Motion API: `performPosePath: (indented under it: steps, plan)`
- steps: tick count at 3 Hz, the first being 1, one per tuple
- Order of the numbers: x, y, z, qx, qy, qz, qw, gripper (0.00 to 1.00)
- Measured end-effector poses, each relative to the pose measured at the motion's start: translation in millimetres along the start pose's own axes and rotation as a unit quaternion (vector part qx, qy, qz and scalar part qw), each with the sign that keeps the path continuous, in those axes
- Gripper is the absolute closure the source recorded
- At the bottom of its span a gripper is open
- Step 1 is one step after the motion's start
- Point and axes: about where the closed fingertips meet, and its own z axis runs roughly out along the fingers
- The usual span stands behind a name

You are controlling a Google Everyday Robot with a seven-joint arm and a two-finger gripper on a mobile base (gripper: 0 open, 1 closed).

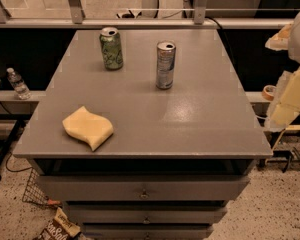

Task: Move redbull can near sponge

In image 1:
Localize black table leg stand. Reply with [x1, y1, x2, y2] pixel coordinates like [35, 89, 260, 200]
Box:
[0, 120, 25, 181]

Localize yellow metal stand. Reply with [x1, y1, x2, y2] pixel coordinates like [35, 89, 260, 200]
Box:
[268, 123, 300, 167]

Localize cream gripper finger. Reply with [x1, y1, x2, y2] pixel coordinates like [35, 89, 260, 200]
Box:
[269, 67, 300, 127]
[265, 23, 292, 50]

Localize roll of tape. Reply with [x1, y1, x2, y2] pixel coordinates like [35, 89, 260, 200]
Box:
[262, 85, 276, 101]

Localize snack chip bag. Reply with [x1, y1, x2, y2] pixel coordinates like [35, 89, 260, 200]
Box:
[32, 208, 81, 240]

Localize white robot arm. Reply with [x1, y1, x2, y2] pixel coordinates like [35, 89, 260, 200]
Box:
[265, 12, 300, 131]

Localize wire mesh basket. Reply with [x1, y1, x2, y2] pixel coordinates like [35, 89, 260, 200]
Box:
[22, 169, 49, 207]

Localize silver redbull can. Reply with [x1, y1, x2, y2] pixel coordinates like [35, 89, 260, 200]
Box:
[156, 41, 176, 90]

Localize yellow sponge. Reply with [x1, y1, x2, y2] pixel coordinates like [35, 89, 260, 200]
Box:
[62, 106, 114, 151]

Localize grey drawer cabinet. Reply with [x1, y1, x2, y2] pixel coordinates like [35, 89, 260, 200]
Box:
[14, 29, 271, 240]

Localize metal railing frame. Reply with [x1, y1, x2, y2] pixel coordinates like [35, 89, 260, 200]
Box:
[0, 0, 300, 29]

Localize plastic water bottle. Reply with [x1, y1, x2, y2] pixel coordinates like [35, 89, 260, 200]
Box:
[7, 68, 31, 100]

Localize green soda can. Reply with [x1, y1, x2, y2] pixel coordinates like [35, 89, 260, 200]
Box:
[99, 27, 123, 70]

